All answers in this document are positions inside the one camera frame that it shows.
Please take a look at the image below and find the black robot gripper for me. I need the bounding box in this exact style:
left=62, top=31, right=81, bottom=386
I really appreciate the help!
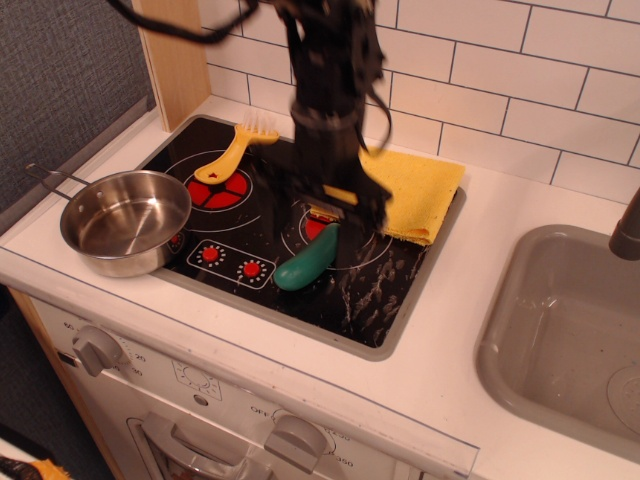
left=251, top=107, right=391, bottom=269

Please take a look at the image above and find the green toy squash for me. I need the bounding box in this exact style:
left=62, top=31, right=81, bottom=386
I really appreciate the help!
left=273, top=223, right=340, bottom=291

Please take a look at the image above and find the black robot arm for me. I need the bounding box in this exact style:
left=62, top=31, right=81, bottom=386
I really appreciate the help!
left=254, top=1, right=391, bottom=268

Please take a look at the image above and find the silver metal pot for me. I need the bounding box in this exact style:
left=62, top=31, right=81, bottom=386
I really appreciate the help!
left=25, top=164, right=192, bottom=278

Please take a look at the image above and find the black toy stovetop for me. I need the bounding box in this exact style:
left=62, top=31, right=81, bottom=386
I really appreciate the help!
left=135, top=114, right=467, bottom=362

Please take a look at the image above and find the red right stove knob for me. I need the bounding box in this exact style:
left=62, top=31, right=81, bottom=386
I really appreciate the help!
left=242, top=261, right=262, bottom=279

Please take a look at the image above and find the red stove knob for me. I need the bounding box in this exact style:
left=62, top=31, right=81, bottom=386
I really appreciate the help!
left=201, top=246, right=220, bottom=263
left=242, top=261, right=262, bottom=279

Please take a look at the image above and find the yellow dish brush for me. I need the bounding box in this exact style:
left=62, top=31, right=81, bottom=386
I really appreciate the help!
left=194, top=110, right=280, bottom=185

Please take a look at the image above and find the yellow folded cloth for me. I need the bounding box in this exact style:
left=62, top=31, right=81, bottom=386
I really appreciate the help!
left=308, top=147, right=467, bottom=247

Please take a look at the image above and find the red left stove knob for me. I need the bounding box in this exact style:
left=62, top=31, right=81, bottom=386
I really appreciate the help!
left=201, top=246, right=220, bottom=263

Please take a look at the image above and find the wooden side panel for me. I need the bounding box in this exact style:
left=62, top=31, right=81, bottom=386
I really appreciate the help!
left=132, top=0, right=211, bottom=132

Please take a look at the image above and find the grey oven temperature knob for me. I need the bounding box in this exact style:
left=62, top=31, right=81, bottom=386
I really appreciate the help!
left=264, top=415, right=328, bottom=474

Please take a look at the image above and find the grey timer knob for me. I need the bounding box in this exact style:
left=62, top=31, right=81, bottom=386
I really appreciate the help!
left=72, top=326, right=123, bottom=377

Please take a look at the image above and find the grey sink basin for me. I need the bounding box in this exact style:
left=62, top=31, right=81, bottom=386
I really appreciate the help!
left=476, top=225, right=639, bottom=462

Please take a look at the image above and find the grey faucet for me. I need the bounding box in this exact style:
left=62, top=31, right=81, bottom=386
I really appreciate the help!
left=609, top=189, right=640, bottom=261

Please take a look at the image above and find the orange object bottom left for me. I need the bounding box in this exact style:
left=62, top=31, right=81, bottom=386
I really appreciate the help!
left=1, top=456, right=71, bottom=480

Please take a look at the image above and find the black cable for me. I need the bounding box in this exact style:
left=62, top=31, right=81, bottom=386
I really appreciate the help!
left=107, top=0, right=261, bottom=46

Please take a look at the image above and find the grey oven door handle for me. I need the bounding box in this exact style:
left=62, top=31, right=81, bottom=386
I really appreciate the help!
left=141, top=413, right=275, bottom=479

